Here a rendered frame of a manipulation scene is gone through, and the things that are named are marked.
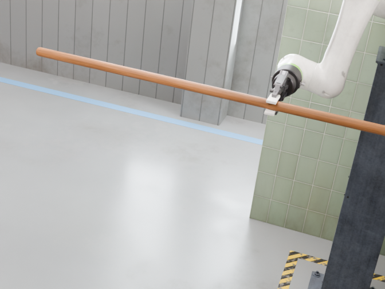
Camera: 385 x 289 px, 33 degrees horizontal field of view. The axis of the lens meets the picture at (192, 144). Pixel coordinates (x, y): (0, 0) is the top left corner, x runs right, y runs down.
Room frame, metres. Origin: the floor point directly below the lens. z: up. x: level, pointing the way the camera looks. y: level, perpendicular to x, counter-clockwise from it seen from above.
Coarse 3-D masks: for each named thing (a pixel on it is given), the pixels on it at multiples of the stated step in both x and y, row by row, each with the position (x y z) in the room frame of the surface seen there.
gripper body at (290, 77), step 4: (276, 76) 2.00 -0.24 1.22; (288, 76) 1.98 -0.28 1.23; (292, 76) 2.00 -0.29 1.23; (288, 80) 1.98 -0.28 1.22; (292, 80) 1.98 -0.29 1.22; (272, 84) 1.99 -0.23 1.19; (284, 84) 1.94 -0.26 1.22; (288, 84) 1.98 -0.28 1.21; (292, 84) 1.97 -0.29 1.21; (272, 88) 1.99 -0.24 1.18; (288, 88) 1.97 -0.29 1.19; (292, 88) 1.97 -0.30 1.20; (288, 92) 1.97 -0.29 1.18; (292, 92) 1.97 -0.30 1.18
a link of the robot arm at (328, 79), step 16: (352, 0) 2.14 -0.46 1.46; (368, 0) 2.12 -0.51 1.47; (352, 16) 2.12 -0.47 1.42; (368, 16) 2.13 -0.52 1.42; (336, 32) 2.14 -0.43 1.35; (352, 32) 2.11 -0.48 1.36; (336, 48) 2.11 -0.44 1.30; (352, 48) 2.11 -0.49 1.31; (320, 64) 2.13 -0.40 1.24; (336, 64) 2.09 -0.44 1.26; (320, 80) 2.08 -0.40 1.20; (336, 80) 2.08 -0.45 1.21; (320, 96) 2.11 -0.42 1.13
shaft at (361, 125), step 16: (80, 64) 1.97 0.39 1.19; (96, 64) 1.96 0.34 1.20; (112, 64) 1.95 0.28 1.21; (144, 80) 1.92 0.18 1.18; (160, 80) 1.90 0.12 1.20; (176, 80) 1.89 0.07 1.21; (224, 96) 1.84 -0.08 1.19; (240, 96) 1.83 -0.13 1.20; (256, 96) 1.83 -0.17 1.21; (288, 112) 1.79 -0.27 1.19; (304, 112) 1.78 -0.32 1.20; (320, 112) 1.77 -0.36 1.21; (368, 128) 1.73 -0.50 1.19; (384, 128) 1.72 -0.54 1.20
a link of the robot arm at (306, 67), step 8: (288, 56) 2.15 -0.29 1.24; (296, 56) 2.14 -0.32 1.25; (280, 64) 2.12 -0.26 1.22; (296, 64) 2.09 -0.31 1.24; (304, 64) 2.12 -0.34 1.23; (312, 64) 2.12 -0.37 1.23; (304, 72) 2.10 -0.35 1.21; (312, 72) 2.10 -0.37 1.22; (304, 80) 2.09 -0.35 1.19; (304, 88) 2.11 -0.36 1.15
